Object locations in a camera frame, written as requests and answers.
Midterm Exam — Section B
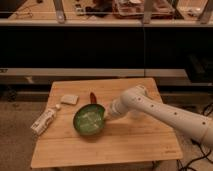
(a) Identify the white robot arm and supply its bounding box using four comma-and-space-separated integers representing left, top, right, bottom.
108, 85, 213, 150

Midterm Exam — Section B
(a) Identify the white plastic bottle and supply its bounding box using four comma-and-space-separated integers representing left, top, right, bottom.
31, 104, 61, 136

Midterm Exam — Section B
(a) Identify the green ceramic bowl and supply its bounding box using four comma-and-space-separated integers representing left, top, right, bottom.
73, 104, 105, 136

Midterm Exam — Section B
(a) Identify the wooden folding table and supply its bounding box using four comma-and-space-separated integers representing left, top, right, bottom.
31, 78, 182, 168

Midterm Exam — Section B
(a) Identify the white sponge block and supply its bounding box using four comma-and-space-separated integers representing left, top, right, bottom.
61, 94, 78, 105

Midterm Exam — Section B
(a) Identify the red sausage toy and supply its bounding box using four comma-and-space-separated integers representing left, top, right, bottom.
90, 92, 97, 104

